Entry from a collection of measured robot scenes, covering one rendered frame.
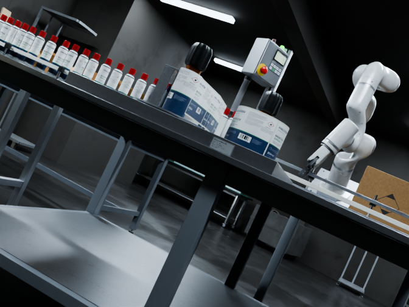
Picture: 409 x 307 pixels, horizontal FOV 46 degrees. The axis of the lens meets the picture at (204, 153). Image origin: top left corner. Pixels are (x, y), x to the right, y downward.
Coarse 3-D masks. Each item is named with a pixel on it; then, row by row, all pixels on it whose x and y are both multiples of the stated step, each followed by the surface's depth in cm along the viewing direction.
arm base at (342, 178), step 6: (336, 168) 277; (330, 174) 283; (336, 174) 279; (342, 174) 277; (348, 174) 277; (330, 180) 284; (336, 180) 280; (342, 180) 279; (348, 180) 281; (324, 186) 291; (330, 186) 285; (336, 192) 285; (342, 192) 286; (348, 192) 289
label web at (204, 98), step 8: (200, 80) 178; (200, 88) 180; (208, 88) 186; (192, 96) 177; (200, 96) 183; (208, 96) 189; (216, 96) 195; (192, 104) 180; (200, 104) 186; (208, 104) 192; (192, 112) 182; (200, 112) 188; (208, 112) 195; (200, 120) 191
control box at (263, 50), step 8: (256, 40) 242; (264, 40) 238; (256, 48) 240; (264, 48) 236; (272, 48) 238; (280, 48) 241; (248, 56) 242; (256, 56) 238; (264, 56) 236; (272, 56) 239; (288, 56) 245; (248, 64) 240; (256, 64) 236; (264, 64) 237; (248, 72) 238; (256, 72) 236; (272, 72) 242; (256, 80) 246; (264, 80) 241; (272, 80) 243
